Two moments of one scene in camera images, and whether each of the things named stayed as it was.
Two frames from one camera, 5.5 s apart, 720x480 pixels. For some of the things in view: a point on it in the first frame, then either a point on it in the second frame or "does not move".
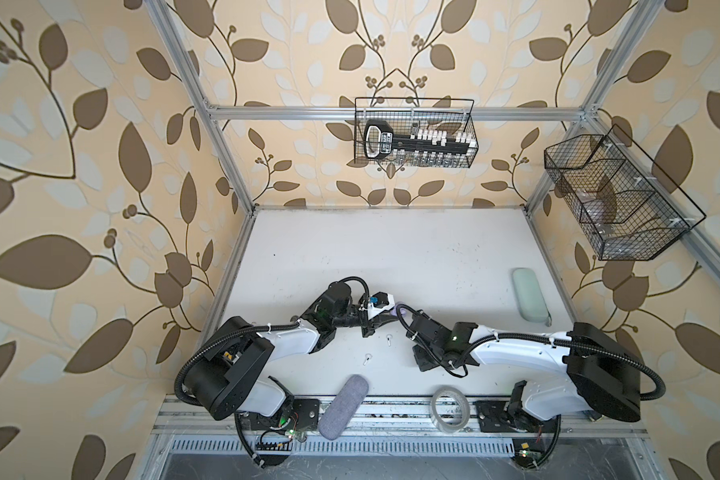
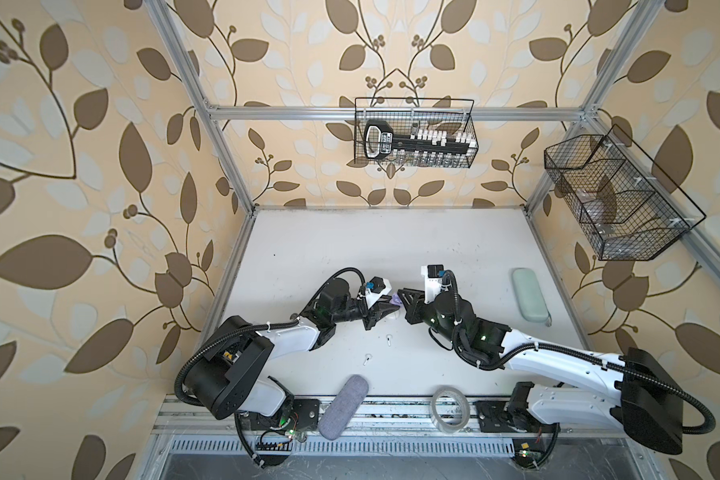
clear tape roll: [442, 426] does not move
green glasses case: [532, 304] does not move
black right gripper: [422, 364] -> [416, 304]
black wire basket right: [627, 208] does not move
